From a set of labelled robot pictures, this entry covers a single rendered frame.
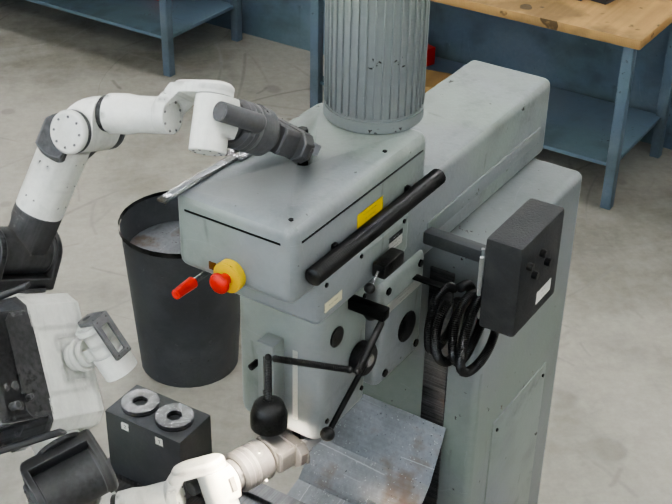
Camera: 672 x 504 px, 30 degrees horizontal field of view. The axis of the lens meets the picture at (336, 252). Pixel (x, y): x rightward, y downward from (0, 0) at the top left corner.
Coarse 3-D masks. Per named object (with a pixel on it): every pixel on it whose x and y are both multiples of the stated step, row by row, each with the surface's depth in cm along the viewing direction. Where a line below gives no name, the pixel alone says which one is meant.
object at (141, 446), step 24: (120, 408) 294; (144, 408) 292; (168, 408) 292; (192, 408) 294; (120, 432) 294; (144, 432) 289; (168, 432) 287; (192, 432) 287; (120, 456) 298; (144, 456) 293; (168, 456) 288; (192, 456) 290; (144, 480) 297
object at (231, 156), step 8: (232, 152) 233; (224, 160) 230; (232, 160) 230; (240, 160) 231; (208, 168) 227; (216, 168) 227; (200, 176) 225; (208, 176) 226; (184, 184) 222; (192, 184) 222; (168, 192) 219; (176, 192) 220; (160, 200) 218; (168, 200) 218
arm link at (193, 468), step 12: (204, 456) 254; (216, 456) 252; (180, 468) 251; (192, 468) 250; (204, 468) 249; (216, 468) 249; (168, 480) 251; (180, 480) 250; (168, 492) 251; (180, 492) 254
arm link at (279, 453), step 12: (288, 432) 263; (252, 444) 257; (264, 444) 257; (276, 444) 260; (288, 444) 260; (300, 444) 260; (252, 456) 254; (264, 456) 256; (276, 456) 258; (288, 456) 259; (300, 456) 259; (264, 468) 255; (276, 468) 260; (288, 468) 261; (264, 480) 257
